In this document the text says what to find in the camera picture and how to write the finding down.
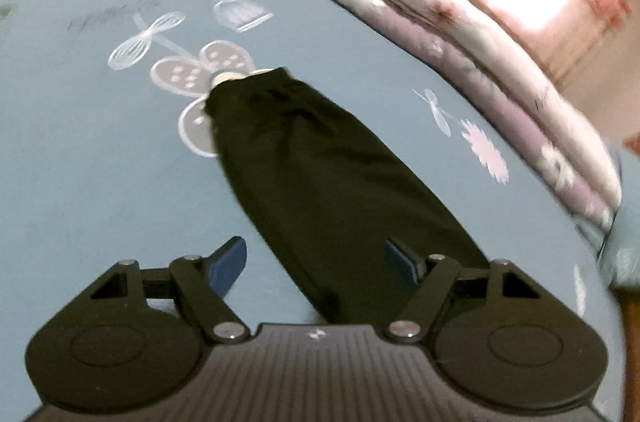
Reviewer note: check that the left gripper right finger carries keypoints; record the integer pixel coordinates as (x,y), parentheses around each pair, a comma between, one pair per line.
(432,278)

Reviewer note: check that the black drawstring pants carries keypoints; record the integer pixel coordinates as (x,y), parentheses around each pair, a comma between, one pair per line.
(326,195)

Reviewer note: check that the pink purple folded quilt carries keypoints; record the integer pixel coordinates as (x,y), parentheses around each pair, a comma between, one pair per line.
(497,76)

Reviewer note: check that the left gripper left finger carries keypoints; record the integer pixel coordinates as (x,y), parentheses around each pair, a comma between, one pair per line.
(202,283)

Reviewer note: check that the teal pillow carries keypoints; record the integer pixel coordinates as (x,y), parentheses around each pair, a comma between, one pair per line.
(619,257)

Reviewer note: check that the teal patterned bed sheet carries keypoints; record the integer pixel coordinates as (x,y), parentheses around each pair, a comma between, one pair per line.
(93,169)

